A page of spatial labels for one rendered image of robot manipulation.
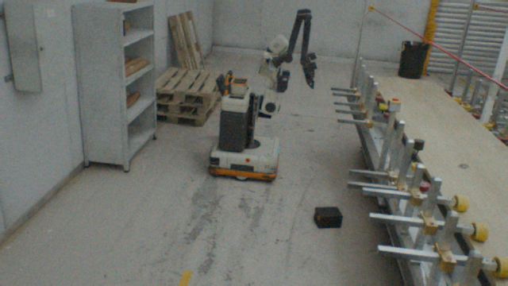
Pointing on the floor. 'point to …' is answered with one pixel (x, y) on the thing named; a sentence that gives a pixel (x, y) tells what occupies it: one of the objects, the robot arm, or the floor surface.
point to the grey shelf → (136, 32)
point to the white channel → (495, 80)
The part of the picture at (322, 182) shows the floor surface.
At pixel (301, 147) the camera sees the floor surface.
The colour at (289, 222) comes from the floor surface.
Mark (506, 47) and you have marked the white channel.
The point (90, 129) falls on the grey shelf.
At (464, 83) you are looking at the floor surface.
